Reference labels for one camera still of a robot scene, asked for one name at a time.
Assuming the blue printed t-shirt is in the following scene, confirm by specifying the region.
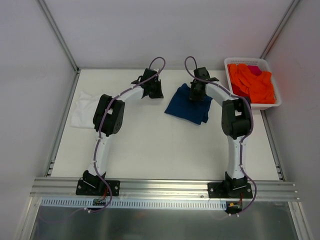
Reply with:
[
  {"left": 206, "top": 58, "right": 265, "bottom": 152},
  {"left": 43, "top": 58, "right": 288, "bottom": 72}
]
[{"left": 164, "top": 83, "right": 213, "bottom": 125}]

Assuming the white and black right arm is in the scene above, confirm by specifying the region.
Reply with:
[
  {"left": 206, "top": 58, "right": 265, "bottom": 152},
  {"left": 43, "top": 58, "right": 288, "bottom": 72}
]
[{"left": 189, "top": 67, "right": 253, "bottom": 198}]

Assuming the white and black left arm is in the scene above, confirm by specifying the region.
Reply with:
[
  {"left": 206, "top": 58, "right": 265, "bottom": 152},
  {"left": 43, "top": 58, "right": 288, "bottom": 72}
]
[{"left": 82, "top": 68, "right": 164, "bottom": 195}]

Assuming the white plastic laundry basket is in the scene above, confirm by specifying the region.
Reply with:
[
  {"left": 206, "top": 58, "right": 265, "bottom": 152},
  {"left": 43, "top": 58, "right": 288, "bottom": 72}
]
[{"left": 224, "top": 57, "right": 282, "bottom": 110}]

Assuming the pink t-shirt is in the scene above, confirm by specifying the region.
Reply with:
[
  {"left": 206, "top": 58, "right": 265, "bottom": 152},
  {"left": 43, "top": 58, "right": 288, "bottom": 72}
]
[{"left": 247, "top": 65, "right": 262, "bottom": 76}]

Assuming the orange t-shirt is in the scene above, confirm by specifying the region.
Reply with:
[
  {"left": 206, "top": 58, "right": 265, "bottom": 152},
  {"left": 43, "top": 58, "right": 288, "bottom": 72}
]
[{"left": 227, "top": 63, "right": 276, "bottom": 104}]

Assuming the white folded t-shirt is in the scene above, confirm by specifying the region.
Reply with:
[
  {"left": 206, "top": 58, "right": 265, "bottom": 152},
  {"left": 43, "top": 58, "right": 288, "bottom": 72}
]
[{"left": 70, "top": 91, "right": 100, "bottom": 129}]

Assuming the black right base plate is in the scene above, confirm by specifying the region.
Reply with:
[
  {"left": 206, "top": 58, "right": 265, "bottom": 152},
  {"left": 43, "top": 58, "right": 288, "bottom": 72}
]
[{"left": 207, "top": 182, "right": 253, "bottom": 199}]

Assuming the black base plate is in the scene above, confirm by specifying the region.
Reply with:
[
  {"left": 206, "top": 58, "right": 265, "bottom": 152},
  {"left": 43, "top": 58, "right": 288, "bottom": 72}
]
[
  {"left": 207, "top": 182, "right": 253, "bottom": 199},
  {"left": 75, "top": 179, "right": 120, "bottom": 197}
]

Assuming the aluminium mounting rail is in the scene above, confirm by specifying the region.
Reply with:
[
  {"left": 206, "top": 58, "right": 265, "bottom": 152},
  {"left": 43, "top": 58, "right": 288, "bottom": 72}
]
[{"left": 30, "top": 177, "right": 301, "bottom": 202}]

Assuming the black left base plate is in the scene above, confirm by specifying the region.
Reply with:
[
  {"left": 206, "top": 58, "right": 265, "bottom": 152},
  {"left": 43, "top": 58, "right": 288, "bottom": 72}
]
[{"left": 75, "top": 179, "right": 120, "bottom": 197}]

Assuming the slotted white cable duct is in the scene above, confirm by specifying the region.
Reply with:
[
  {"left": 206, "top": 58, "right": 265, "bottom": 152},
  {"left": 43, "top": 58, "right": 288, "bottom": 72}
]
[{"left": 41, "top": 197, "right": 227, "bottom": 211}]

